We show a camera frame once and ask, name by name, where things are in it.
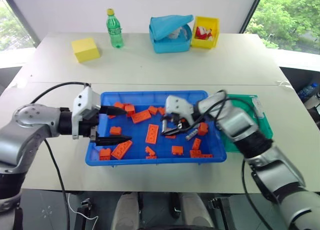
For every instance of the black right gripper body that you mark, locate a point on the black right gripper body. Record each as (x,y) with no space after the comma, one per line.
(182,121)

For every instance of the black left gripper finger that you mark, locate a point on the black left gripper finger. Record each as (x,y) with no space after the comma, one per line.
(112,110)
(112,140)

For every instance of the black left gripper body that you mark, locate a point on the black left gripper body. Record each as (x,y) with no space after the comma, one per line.
(87,126)

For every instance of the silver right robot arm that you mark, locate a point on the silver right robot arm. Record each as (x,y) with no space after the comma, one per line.
(250,130)

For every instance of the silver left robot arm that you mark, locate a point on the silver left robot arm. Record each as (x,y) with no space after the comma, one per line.
(27,130)

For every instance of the blue plastic bin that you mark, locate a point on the blue plastic bin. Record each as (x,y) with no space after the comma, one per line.
(160,161)

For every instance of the green plastic bin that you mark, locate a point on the green plastic bin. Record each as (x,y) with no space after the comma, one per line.
(260,130)

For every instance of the yellow plastic bin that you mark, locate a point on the yellow plastic bin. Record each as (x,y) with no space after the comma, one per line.
(203,43)

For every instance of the orange small toy piece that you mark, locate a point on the orange small toy piece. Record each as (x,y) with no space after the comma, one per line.
(170,136)

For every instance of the orange flat toy plate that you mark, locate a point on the orange flat toy plate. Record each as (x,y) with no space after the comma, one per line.
(141,116)
(122,150)
(152,133)

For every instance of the orange long toy brick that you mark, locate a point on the orange long toy brick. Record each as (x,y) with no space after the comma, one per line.
(200,154)

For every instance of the yellow foam block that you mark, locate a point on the yellow foam block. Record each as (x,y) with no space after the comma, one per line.
(85,50)

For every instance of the black table clamp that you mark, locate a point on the black table clamp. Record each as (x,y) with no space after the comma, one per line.
(85,204)

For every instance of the grey rounded robot leg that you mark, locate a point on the grey rounded robot leg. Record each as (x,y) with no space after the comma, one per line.
(125,212)
(196,212)

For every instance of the light blue lidded box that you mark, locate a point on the light blue lidded box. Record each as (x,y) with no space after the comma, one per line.
(170,43)

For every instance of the white label card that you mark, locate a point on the white label card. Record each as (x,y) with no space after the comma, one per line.
(258,107)

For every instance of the green plastic bottle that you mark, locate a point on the green plastic bottle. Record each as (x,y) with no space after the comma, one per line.
(115,30)

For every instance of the white crumpled plastic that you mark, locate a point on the white crumpled plastic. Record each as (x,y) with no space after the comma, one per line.
(177,33)

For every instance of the red and white packet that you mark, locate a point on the red and white packet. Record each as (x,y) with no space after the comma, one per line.
(203,33)

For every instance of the clear water bottle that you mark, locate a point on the clear water bottle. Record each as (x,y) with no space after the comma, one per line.
(307,90)

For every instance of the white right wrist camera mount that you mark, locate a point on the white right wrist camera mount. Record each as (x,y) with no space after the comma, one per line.
(178,105)

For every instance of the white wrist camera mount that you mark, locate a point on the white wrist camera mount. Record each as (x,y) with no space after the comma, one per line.
(83,100)
(178,105)

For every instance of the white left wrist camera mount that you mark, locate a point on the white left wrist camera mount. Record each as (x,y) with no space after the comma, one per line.
(83,100)

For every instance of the black metal bracket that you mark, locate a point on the black metal bracket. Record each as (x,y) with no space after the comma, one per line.
(217,212)

